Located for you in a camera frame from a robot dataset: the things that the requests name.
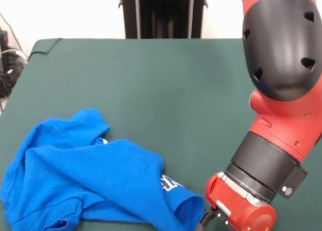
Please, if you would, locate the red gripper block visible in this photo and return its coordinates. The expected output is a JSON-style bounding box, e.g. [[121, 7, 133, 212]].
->
[[197, 172, 277, 231]]

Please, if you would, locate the blue printed T-shirt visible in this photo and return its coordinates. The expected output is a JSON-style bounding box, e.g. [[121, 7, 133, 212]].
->
[[0, 108, 205, 231]]

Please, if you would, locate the dark green table cloth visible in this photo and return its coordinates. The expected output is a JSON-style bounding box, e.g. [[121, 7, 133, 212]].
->
[[0, 38, 322, 231]]

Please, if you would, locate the dark grey floor stand base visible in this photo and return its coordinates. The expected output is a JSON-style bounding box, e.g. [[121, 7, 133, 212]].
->
[[0, 28, 28, 98]]

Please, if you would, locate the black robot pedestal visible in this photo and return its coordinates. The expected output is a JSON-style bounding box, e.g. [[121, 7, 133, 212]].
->
[[118, 0, 209, 39]]

